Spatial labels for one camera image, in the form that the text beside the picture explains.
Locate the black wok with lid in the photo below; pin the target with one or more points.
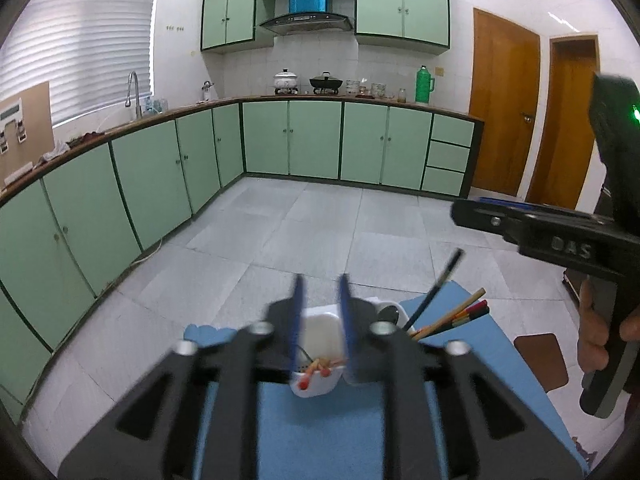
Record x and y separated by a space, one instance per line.
326 82

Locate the green thermos flask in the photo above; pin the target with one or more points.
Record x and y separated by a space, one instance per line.
424 87

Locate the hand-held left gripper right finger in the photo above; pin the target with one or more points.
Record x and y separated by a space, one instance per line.
347 320

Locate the brown wooden door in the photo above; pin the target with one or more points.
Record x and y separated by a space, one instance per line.
502 110
565 125

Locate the cardboard board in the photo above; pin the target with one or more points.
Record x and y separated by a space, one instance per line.
27 130

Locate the wooden chopstick red banded end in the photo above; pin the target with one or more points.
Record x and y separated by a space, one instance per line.
472 307

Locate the group of glass jars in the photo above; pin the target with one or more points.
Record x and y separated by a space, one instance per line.
375 91

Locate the tan chopstick silver band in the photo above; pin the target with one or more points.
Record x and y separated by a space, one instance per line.
455 312

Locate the white cooking pot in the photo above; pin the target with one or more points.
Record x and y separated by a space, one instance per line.
286 81

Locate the row of green base cabinets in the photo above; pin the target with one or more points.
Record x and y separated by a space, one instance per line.
315 140

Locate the person's right hand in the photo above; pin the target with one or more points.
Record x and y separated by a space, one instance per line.
592 330

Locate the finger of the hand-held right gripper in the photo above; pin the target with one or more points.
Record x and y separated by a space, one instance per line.
505 203
480 217

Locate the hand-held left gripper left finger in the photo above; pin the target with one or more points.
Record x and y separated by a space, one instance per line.
296 320

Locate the brown stool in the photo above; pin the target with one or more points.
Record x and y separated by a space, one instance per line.
542 360

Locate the steel range hood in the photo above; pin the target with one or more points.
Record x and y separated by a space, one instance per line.
306 22

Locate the crumpled cloth on counter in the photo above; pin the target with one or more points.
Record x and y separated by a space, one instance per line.
60 149

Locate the dark wooden kitchen countertop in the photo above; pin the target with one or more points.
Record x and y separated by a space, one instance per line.
150 119

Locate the metal spoon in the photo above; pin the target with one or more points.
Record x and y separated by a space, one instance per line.
389 316

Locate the chrome kitchen faucet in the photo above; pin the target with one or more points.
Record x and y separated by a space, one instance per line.
133 90

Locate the blue tablecloth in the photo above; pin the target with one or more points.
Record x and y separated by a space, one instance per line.
320 430

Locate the green wall cabinets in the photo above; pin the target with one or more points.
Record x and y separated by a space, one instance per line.
400 5

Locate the white window blinds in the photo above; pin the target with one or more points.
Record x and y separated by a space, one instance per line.
75 45

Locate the white utensil holder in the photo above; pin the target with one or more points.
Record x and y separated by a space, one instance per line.
320 330

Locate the gas stove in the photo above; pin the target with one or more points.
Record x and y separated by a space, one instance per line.
307 92

